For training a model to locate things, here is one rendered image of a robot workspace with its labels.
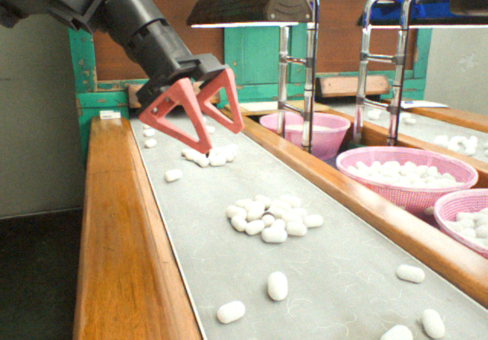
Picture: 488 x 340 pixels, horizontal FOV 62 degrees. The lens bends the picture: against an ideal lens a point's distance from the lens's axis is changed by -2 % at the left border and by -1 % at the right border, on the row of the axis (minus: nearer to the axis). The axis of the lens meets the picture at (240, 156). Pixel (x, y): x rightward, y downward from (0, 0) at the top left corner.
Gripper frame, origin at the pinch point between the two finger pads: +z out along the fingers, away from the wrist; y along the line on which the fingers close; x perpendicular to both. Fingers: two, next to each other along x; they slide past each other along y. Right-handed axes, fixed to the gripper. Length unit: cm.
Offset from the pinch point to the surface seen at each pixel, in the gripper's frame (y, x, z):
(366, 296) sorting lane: 1.0, 3.1, 24.7
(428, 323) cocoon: 5.4, 8.7, 27.4
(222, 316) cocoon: 11.2, -6.5, 15.3
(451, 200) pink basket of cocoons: -27.6, 13.1, 30.2
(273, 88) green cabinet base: -101, -23, -8
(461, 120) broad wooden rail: -98, 21, 37
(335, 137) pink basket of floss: -70, -7, 16
